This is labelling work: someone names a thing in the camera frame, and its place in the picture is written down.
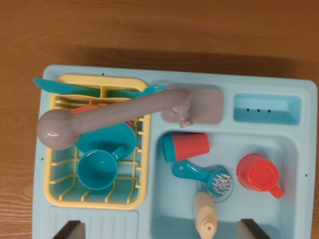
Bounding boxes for cream toy detergent bottle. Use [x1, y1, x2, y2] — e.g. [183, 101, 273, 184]
[193, 191, 218, 239]

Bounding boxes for teal dish brush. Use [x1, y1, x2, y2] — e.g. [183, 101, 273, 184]
[171, 160, 234, 199]

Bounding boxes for yellow dish rack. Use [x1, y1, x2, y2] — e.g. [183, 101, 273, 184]
[43, 74, 152, 211]

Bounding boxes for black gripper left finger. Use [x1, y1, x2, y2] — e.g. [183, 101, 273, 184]
[52, 220, 86, 239]

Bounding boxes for red mug with handle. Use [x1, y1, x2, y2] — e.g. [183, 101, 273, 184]
[236, 153, 285, 199]

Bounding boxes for grey toy faucet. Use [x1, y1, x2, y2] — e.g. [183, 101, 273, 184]
[36, 87, 224, 150]

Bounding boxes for red tumbler with teal band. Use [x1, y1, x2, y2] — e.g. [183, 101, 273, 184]
[161, 132, 211, 163]

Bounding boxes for teal toy spoon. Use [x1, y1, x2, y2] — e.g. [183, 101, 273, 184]
[108, 86, 166, 99]

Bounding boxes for red toy plate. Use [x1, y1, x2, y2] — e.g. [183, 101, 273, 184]
[71, 106, 134, 130]

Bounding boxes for teal toy knife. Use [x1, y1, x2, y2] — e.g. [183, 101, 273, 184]
[33, 77, 100, 97]

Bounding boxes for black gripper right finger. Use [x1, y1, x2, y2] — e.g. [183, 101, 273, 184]
[236, 218, 271, 239]

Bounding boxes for teal cup with handle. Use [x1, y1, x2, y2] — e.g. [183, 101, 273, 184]
[76, 145, 127, 191]

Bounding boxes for teal toy plate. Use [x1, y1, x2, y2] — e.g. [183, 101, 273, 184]
[74, 121, 137, 160]

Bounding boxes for light blue toy sink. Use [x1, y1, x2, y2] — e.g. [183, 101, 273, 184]
[31, 65, 319, 239]

